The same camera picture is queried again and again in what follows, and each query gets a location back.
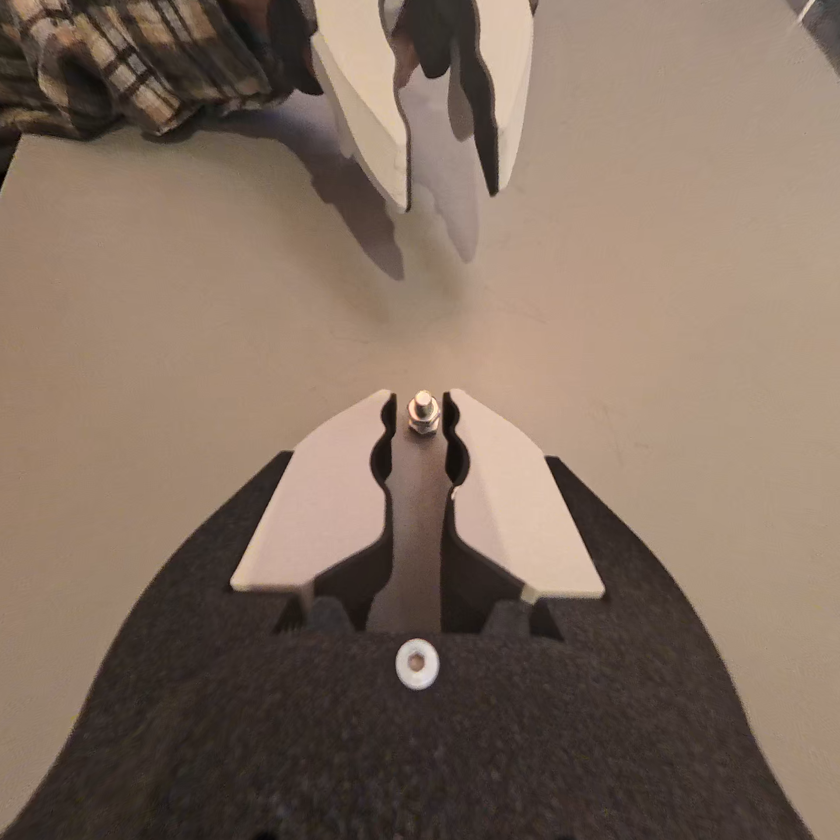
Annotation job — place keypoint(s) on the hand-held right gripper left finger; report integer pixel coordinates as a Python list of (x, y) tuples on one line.
[(308, 518)]

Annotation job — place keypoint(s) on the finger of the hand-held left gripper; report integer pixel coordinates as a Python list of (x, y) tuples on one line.
[(508, 72), (358, 85)]

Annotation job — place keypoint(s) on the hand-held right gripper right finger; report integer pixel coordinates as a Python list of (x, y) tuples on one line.
[(518, 518)]

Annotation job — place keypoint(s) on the silver metal nut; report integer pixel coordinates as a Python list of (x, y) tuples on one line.
[(421, 415)]

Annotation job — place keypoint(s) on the silver metal bolt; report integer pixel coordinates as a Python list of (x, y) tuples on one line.
[(421, 400)]

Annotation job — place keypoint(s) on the person's left forearm plaid sleeve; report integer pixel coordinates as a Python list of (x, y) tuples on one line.
[(118, 59)]

